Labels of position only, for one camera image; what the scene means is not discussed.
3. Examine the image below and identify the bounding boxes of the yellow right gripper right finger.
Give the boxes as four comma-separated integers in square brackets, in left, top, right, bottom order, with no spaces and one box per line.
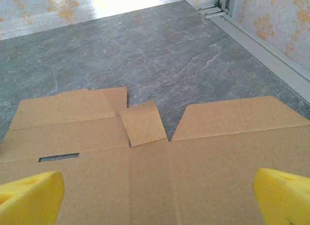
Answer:
[252,168,310,225]

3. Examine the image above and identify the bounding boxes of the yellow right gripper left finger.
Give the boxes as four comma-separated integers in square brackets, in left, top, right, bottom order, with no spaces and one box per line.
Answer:
[0,171,65,225]

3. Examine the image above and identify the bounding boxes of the brown cardboard box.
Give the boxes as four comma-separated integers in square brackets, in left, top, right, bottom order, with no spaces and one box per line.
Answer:
[0,86,310,225]

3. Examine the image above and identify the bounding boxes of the aluminium side rail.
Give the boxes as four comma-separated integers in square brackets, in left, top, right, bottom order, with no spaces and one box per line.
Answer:
[195,1,310,103]

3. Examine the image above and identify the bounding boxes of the aluminium frame post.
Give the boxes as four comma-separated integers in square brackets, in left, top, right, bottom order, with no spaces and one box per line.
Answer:
[215,0,239,17]

